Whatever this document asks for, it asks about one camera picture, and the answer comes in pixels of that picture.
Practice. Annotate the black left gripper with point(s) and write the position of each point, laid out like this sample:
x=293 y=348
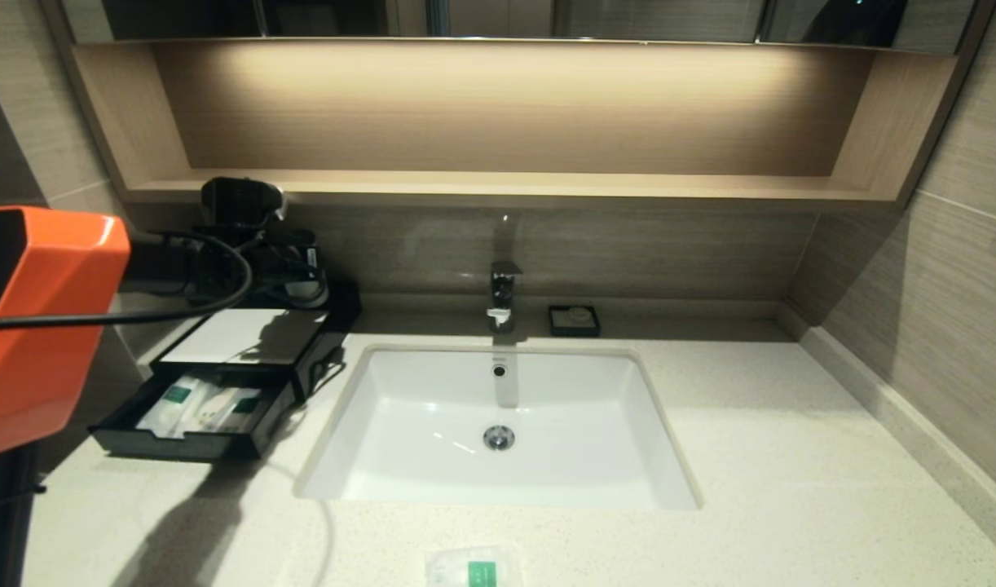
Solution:
x=237 y=261

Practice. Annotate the grey plastic cup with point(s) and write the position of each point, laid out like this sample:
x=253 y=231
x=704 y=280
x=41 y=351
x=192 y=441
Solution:
x=306 y=291

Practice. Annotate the toothbrush packet with green label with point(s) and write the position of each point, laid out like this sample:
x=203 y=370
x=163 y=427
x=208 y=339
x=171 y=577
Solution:
x=172 y=403

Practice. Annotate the packet with green square label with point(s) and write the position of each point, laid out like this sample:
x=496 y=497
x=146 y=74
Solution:
x=473 y=569

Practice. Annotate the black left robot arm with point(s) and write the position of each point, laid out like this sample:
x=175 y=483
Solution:
x=41 y=326

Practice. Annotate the black amenity box housing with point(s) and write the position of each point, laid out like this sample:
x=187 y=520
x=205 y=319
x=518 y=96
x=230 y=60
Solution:
x=339 y=322

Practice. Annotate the white board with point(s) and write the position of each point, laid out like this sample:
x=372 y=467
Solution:
x=213 y=338

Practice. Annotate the vanity kit packet green label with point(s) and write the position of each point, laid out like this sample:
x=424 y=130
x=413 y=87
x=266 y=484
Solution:
x=245 y=408

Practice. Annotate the comb packet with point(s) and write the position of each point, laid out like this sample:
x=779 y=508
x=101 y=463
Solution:
x=217 y=408

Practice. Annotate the chrome faucet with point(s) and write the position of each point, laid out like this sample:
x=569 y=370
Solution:
x=504 y=293

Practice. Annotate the black soap dish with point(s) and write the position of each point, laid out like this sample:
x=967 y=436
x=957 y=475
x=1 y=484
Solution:
x=557 y=328

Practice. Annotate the chrome sink drain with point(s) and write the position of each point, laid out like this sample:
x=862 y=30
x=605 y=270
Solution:
x=499 y=438

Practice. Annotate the small round soap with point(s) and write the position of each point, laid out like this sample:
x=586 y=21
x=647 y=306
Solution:
x=579 y=315

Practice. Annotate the white sink basin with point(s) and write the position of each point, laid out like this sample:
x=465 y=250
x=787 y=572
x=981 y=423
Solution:
x=571 y=424

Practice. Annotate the mirror cabinet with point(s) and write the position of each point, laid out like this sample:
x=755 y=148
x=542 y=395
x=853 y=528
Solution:
x=628 y=20

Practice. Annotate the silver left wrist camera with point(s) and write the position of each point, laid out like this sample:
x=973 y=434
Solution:
x=279 y=204

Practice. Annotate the wooden wall shelf niche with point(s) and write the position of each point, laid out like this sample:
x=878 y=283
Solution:
x=498 y=186

